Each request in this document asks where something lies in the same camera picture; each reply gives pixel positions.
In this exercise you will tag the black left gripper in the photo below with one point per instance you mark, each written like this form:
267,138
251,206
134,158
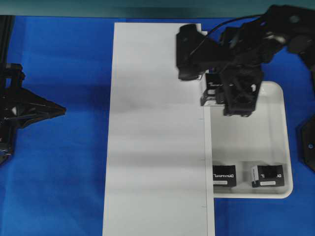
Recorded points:
31,108

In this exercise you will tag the teal backdrop panel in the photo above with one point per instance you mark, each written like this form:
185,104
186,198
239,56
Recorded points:
144,8

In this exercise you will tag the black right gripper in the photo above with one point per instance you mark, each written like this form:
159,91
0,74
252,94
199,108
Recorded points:
240,87

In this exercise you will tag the white plastic tray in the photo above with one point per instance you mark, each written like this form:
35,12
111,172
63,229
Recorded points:
260,139

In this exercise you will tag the black dynamixel box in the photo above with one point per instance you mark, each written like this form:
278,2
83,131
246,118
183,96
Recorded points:
212,93
267,176
224,175

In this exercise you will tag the white base board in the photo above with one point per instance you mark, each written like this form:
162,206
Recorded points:
158,156

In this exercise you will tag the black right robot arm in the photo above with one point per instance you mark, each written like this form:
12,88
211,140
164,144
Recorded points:
255,43

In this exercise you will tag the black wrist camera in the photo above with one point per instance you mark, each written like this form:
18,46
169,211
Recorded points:
196,53

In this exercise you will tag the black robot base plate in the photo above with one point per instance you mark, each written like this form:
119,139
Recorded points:
305,134

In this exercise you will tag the blue table mat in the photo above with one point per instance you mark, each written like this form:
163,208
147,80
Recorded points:
53,185

